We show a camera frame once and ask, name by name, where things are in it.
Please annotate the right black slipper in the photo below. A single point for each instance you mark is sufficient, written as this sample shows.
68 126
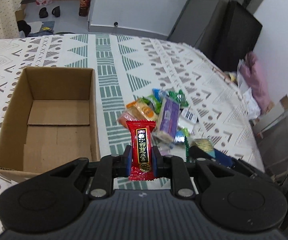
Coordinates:
56 11

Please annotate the light green candy packet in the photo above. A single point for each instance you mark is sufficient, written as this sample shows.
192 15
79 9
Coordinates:
181 135

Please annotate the purple wafer packet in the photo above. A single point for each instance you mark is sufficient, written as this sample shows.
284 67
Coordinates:
166 126

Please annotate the black slipper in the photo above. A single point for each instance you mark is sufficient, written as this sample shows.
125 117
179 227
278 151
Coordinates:
43 13
56 11

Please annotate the red candy bar packet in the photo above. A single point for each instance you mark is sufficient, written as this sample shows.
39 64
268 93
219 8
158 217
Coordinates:
142 164

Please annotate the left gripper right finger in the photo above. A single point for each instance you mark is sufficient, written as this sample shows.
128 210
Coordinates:
173 168

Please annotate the brown cardboard box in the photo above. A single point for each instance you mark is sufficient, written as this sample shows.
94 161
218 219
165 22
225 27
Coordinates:
50 121

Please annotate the left black slipper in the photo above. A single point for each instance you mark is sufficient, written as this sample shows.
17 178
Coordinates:
43 13

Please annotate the white bedside table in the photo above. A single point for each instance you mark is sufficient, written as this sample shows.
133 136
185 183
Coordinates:
271 134

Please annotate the blue candy packet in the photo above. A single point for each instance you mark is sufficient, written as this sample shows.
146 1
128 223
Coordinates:
159 94

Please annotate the dark green candy packet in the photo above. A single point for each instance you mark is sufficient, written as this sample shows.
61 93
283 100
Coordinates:
179 97

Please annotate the blue floor mat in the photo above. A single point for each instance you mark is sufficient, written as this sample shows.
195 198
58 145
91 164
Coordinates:
41 27

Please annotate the green pastry packet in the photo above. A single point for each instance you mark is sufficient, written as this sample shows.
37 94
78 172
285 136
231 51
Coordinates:
201 146

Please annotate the small cardboard box on floor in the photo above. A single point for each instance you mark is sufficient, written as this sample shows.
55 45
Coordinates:
20 13

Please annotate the dark red sauce bottle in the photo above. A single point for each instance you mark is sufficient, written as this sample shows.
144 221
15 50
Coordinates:
84 7

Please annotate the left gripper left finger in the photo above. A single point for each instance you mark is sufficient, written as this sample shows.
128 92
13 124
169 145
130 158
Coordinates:
106 170

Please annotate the patterned bed blanket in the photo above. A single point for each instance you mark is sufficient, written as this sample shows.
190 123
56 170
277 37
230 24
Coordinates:
128 68

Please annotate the pink snack packet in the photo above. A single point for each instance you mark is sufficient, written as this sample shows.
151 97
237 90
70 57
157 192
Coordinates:
124 118

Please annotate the orange cracker packet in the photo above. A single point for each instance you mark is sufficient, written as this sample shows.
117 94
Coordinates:
141 111

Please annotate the black sesame cake packet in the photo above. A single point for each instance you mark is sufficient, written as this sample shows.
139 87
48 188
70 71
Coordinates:
187 120

